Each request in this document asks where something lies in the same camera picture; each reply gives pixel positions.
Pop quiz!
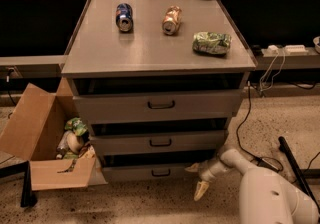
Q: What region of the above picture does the blue soda can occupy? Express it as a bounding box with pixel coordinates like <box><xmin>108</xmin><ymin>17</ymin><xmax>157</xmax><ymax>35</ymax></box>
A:
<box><xmin>116</xmin><ymin>3</ymin><xmax>133</xmax><ymax>32</ymax></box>

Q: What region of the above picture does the grey bottom drawer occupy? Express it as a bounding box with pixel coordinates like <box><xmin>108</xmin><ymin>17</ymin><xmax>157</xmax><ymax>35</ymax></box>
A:
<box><xmin>100</xmin><ymin>149</ymin><xmax>215</xmax><ymax>182</ymax></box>

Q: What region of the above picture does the brown cardboard box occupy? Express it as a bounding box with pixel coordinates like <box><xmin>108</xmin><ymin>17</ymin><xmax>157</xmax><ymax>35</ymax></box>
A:
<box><xmin>0</xmin><ymin>79</ymin><xmax>105</xmax><ymax>191</ymax></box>

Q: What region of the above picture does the grey middle drawer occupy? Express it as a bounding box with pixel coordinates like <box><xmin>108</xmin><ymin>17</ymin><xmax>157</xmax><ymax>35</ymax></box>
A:
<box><xmin>90</xmin><ymin>130</ymin><xmax>228</xmax><ymax>155</ymax></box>

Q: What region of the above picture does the grey drawer cabinet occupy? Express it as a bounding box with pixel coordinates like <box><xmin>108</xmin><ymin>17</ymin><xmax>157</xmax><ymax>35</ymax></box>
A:
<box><xmin>61</xmin><ymin>0</ymin><xmax>258</xmax><ymax>182</ymax></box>

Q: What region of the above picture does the white round object in box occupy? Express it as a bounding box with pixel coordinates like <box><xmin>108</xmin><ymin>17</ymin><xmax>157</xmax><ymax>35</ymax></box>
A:
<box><xmin>67</xmin><ymin>132</ymin><xmax>84</xmax><ymax>154</ymax></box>

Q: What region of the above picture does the black stand leg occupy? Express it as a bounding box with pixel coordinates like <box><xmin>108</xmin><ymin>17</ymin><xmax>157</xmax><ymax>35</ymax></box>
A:
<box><xmin>278</xmin><ymin>136</ymin><xmax>320</xmax><ymax>212</ymax></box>
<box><xmin>0</xmin><ymin>161</ymin><xmax>37</xmax><ymax>208</ymax></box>

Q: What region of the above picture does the orange soda can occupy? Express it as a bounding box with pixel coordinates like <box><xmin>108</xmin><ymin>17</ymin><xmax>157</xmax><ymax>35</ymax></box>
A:
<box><xmin>162</xmin><ymin>6</ymin><xmax>182</xmax><ymax>35</ymax></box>

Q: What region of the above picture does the green chip bag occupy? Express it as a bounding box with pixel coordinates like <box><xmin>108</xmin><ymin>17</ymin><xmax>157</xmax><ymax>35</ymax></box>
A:
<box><xmin>192</xmin><ymin>32</ymin><xmax>232</xmax><ymax>55</ymax></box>

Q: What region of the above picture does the grey drawer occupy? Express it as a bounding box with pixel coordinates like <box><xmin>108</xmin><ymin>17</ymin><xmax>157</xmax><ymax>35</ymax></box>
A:
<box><xmin>74</xmin><ymin>90</ymin><xmax>242</xmax><ymax>124</ymax></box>
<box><xmin>90</xmin><ymin>130</ymin><xmax>228</xmax><ymax>155</ymax></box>
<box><xmin>100</xmin><ymin>149</ymin><xmax>215</xmax><ymax>182</ymax></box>

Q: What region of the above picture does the green snack bag in box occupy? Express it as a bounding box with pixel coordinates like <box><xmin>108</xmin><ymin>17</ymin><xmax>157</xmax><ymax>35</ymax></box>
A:
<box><xmin>64</xmin><ymin>117</ymin><xmax>88</xmax><ymax>136</ymax></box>

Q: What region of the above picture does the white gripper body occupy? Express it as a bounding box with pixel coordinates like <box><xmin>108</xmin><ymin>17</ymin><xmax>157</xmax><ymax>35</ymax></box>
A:
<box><xmin>198</xmin><ymin>160</ymin><xmax>222</xmax><ymax>182</ymax></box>

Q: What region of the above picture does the white power strip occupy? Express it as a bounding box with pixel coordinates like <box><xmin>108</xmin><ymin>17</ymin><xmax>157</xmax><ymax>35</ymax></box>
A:
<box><xmin>285</xmin><ymin>45</ymin><xmax>308</xmax><ymax>55</ymax></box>

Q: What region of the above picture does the black power adapter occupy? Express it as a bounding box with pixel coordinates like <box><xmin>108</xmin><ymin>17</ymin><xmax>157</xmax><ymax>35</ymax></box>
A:
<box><xmin>258</xmin><ymin>159</ymin><xmax>280</xmax><ymax>172</ymax></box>

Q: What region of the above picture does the black stand leg left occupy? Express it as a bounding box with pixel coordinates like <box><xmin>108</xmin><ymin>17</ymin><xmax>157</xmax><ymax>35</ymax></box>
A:
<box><xmin>0</xmin><ymin>161</ymin><xmax>37</xmax><ymax>208</ymax></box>

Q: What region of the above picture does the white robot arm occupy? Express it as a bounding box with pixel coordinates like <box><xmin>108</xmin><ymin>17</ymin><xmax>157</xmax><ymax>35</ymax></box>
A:
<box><xmin>186</xmin><ymin>145</ymin><xmax>319</xmax><ymax>224</ymax></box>

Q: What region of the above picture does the white charger plug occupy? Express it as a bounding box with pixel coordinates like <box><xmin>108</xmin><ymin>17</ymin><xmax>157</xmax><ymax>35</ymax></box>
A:
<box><xmin>267</xmin><ymin>45</ymin><xmax>279</xmax><ymax>53</ymax></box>

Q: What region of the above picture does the grey top drawer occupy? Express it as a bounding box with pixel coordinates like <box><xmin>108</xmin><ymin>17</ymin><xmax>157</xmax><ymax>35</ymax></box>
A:
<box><xmin>74</xmin><ymin>90</ymin><xmax>242</xmax><ymax>124</ymax></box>

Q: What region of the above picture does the black adapter cable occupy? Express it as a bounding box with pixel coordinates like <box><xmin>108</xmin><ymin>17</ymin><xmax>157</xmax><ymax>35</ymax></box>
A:
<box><xmin>235</xmin><ymin>81</ymin><xmax>320</xmax><ymax>173</ymax></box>

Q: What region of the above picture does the black stand leg right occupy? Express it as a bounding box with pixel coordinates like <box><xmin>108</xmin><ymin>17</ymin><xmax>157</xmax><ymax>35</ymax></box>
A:
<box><xmin>278</xmin><ymin>136</ymin><xmax>320</xmax><ymax>212</ymax></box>

